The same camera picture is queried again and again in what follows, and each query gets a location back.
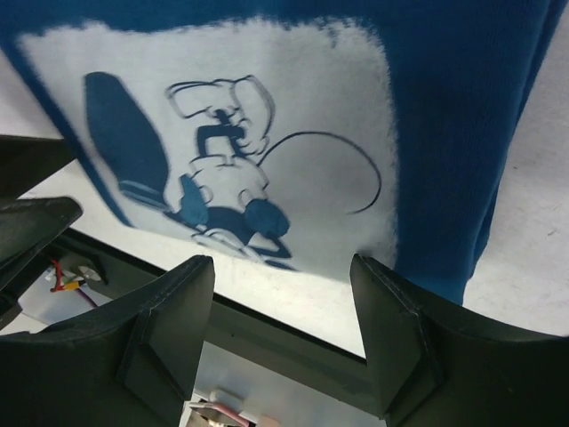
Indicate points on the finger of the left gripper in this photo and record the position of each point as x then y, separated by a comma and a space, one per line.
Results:
28, 225
26, 161

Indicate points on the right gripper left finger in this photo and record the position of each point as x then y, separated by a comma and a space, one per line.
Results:
130, 362

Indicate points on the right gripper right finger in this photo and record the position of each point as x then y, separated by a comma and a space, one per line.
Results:
435, 363

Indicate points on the blue printed t-shirt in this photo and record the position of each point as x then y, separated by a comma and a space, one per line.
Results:
295, 134

